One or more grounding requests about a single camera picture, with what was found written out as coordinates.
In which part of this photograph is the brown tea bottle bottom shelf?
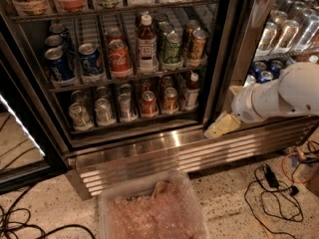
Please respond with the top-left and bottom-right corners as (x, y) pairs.
(181, 73), (200, 111)

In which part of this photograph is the brown tea bottle shelf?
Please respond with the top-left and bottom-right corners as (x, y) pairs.
(181, 73), (200, 111)
(137, 15), (158, 74)

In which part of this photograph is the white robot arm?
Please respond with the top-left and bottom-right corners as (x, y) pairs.
(204, 62), (319, 138)

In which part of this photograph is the orange can bottom shelf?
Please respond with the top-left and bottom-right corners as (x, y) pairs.
(161, 87), (178, 115)

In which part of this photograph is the glass fridge door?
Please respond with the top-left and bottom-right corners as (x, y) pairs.
(214, 0), (318, 131)

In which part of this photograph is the red can bottom shelf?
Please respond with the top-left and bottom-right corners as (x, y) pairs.
(141, 91), (159, 118)

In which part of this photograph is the brown tea bottle middle shelf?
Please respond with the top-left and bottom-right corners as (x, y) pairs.
(137, 15), (158, 74)

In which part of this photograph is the white can behind glass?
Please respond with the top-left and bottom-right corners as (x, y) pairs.
(244, 75), (256, 87)

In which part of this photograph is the blue Pepsi can behind glass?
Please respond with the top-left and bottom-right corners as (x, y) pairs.
(257, 71), (273, 84)

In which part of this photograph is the orange soda can front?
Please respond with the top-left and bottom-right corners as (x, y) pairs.
(186, 29), (207, 67)

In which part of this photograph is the green soda can front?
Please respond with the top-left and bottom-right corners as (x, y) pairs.
(161, 32), (182, 70)

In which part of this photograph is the silver can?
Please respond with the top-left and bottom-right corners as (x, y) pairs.
(69, 103), (94, 130)
(118, 94), (138, 122)
(95, 99), (116, 126)

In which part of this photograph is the clear plastic bin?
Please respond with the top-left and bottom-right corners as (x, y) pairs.
(99, 170), (208, 239)

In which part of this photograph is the red Coca-Cola can front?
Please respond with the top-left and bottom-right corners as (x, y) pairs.
(109, 40), (133, 79)

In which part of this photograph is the blue Pepsi can front right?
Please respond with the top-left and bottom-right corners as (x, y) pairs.
(79, 43), (105, 84)

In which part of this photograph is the silver can bottom far left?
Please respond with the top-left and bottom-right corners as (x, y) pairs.
(69, 103), (94, 130)

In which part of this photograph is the blue Pepsi can front left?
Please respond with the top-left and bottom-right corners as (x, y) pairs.
(45, 48), (76, 88)

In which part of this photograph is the orange cable coil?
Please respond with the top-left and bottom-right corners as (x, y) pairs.
(281, 139), (319, 184)

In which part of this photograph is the black power adapter cable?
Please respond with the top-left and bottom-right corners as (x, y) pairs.
(243, 163), (305, 239)

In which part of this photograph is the black cable left floor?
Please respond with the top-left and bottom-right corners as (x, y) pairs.
(0, 186), (97, 239)

